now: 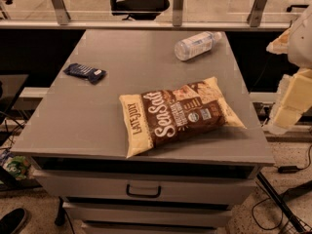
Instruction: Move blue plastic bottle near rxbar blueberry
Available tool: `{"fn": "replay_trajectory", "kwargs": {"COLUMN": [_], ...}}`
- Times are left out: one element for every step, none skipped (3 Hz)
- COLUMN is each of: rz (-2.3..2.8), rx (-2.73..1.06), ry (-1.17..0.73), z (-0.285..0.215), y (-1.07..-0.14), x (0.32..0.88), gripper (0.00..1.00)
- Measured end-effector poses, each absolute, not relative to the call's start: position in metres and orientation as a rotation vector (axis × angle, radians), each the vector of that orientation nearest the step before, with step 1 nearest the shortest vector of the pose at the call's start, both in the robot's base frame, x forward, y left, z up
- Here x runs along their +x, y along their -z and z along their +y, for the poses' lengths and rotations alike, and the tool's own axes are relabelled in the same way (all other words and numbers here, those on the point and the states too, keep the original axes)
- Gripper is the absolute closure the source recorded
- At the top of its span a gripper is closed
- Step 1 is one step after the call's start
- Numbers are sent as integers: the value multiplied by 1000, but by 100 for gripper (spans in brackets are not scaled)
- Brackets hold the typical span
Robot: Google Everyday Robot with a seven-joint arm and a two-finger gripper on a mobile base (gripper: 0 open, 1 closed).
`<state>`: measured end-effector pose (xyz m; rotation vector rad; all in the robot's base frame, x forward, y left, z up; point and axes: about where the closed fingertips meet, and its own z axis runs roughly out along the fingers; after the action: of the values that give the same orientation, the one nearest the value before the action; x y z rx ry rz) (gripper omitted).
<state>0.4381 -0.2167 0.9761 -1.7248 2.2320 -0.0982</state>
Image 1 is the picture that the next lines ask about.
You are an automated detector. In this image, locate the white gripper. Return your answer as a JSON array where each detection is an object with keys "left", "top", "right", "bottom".
[{"left": 266, "top": 28, "right": 312, "bottom": 135}]

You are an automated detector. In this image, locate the clear blue plastic water bottle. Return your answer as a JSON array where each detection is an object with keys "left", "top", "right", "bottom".
[{"left": 175, "top": 31, "right": 222, "bottom": 61}]

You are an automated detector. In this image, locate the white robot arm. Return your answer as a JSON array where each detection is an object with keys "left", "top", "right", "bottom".
[{"left": 266, "top": 5, "right": 312, "bottom": 135}]

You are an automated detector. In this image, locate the dark blue rxbar blueberry bar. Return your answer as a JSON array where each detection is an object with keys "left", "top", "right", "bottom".
[{"left": 63, "top": 63, "right": 106, "bottom": 85}]

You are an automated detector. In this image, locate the late july sea salt chips bag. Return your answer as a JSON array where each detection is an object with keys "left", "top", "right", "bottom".
[{"left": 119, "top": 77, "right": 244, "bottom": 157}]

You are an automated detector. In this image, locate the black office chair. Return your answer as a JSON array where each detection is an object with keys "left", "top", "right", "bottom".
[{"left": 110, "top": 0, "right": 170, "bottom": 20}]

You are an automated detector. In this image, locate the grey drawer cabinet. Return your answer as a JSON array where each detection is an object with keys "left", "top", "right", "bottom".
[{"left": 14, "top": 29, "right": 274, "bottom": 234}]

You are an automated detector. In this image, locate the green snack package on floor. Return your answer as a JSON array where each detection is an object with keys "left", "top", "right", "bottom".
[{"left": 0, "top": 149, "right": 30, "bottom": 179}]

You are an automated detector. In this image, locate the black shoe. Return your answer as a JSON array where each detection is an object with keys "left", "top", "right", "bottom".
[{"left": 0, "top": 208, "right": 27, "bottom": 234}]

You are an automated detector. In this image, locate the metal railing frame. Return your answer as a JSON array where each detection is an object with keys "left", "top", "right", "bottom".
[{"left": 0, "top": 0, "right": 312, "bottom": 30}]

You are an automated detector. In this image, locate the black power adapter with cable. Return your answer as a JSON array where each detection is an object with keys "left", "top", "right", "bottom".
[{"left": 277, "top": 145, "right": 312, "bottom": 174}]

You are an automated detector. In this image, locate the black drawer handle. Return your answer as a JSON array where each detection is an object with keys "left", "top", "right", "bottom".
[{"left": 126, "top": 184, "right": 162, "bottom": 199}]

